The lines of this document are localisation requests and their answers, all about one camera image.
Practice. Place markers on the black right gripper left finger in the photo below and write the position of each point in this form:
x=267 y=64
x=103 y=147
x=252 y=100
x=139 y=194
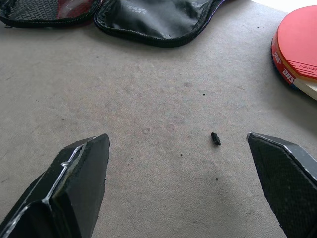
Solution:
x=71 y=188

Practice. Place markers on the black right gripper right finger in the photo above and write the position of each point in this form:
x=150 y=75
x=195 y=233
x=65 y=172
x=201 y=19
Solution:
x=289 y=183

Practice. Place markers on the red table tennis paddle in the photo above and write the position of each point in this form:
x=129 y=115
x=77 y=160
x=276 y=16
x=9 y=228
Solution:
x=298 y=47

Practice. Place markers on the black zippered paddle case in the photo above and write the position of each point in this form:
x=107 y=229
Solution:
x=148 y=19

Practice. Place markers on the small black rubber crumb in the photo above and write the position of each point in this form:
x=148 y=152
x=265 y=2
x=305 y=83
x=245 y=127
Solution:
x=216 y=139

